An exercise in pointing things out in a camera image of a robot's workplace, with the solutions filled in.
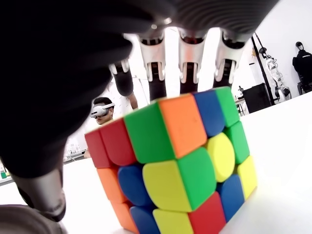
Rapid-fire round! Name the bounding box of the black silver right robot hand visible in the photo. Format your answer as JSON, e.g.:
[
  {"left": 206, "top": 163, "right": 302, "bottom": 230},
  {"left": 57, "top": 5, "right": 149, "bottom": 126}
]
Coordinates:
[{"left": 0, "top": 0, "right": 278, "bottom": 222}]

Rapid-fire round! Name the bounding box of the long wooden desk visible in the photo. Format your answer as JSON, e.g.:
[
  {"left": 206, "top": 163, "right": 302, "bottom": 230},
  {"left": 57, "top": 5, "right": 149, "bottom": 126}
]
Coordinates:
[{"left": 235, "top": 97, "right": 249, "bottom": 117}]

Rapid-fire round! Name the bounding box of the white VR headset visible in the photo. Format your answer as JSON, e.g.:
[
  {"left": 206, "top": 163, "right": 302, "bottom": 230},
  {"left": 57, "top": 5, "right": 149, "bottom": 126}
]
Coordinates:
[{"left": 90, "top": 102, "right": 115, "bottom": 119}]

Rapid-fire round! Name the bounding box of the seated person in black shirt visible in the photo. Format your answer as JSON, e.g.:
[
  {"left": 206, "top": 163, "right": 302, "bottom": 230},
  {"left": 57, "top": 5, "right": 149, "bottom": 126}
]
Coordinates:
[{"left": 84, "top": 97, "right": 115, "bottom": 159}]

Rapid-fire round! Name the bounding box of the mannequin in black jacket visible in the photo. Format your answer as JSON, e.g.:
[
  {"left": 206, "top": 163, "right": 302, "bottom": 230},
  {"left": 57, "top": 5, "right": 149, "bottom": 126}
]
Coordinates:
[{"left": 292, "top": 41, "right": 312, "bottom": 95}]

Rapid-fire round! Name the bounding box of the dark brown round plate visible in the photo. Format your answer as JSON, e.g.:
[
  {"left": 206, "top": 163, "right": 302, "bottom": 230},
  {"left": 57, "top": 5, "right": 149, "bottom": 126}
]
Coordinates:
[{"left": 0, "top": 204, "right": 68, "bottom": 234}]

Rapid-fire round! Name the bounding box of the black cabinet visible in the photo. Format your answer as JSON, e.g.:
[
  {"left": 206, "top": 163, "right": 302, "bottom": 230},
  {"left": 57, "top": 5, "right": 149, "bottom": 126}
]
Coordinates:
[{"left": 243, "top": 82, "right": 273, "bottom": 114}]

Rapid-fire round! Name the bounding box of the multicolour Rubik's cube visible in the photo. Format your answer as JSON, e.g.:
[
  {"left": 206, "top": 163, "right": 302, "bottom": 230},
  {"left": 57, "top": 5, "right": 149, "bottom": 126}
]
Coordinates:
[{"left": 84, "top": 86, "right": 258, "bottom": 234}]

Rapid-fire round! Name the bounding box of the standing person in white shirt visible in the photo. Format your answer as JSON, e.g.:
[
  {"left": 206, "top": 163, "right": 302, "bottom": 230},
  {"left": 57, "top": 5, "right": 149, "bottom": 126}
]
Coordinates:
[{"left": 107, "top": 73, "right": 139, "bottom": 110}]

